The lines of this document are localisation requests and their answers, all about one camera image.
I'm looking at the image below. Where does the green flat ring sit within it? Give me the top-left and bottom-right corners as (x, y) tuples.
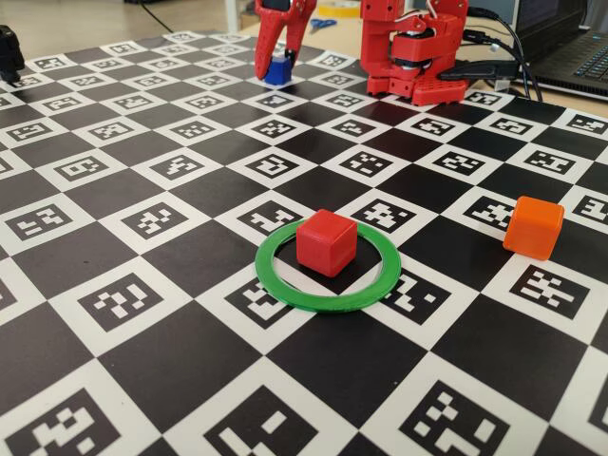
(255, 218), (403, 314)

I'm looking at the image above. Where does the black white marker checkerboard mat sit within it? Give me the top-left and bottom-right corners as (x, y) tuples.
(0, 28), (608, 456)

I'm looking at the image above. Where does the red perforated robot base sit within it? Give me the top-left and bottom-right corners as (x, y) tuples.
(366, 70), (469, 106)

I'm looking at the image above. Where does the yellow tape roll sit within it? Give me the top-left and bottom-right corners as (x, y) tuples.
(316, 2), (361, 19)

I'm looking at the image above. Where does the red cube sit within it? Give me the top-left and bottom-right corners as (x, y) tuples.
(295, 208), (358, 277)

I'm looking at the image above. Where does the orange cube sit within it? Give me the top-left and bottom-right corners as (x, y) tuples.
(502, 195), (566, 261)

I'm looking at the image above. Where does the dark laptop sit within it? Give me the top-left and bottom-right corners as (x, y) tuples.
(510, 0), (608, 100)

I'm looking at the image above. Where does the thick black plug cable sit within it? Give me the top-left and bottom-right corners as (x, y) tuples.
(439, 60), (519, 81)

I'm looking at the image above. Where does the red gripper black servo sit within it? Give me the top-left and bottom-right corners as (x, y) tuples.
(255, 0), (318, 80)

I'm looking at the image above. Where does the blue cube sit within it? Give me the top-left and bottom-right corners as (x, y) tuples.
(264, 50), (295, 87)

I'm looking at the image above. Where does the black clamp device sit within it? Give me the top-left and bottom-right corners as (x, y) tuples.
(0, 24), (26, 89)

